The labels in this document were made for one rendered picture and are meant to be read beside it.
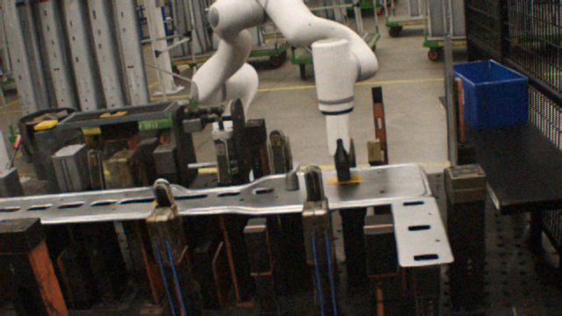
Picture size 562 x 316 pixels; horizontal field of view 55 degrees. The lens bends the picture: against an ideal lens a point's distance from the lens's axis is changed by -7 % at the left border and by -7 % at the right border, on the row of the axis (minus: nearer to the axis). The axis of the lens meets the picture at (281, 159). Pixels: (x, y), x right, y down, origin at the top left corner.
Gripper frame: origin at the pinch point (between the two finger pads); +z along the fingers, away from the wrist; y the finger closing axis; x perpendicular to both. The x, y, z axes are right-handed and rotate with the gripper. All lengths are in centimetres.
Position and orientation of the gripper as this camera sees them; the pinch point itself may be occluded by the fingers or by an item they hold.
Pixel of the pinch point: (343, 170)
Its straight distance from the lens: 140.5
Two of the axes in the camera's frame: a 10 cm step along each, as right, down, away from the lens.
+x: 9.9, -0.9, -1.5
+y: -1.1, 3.4, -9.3
